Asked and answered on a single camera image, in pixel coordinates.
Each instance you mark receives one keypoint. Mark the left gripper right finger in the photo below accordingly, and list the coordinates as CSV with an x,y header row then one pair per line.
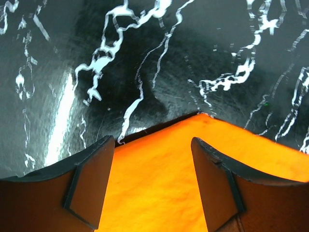
x,y
238,198

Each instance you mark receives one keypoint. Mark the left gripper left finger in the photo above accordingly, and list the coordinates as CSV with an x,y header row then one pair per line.
x,y
67,196

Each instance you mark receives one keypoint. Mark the orange t shirt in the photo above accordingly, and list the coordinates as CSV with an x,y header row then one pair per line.
x,y
153,186

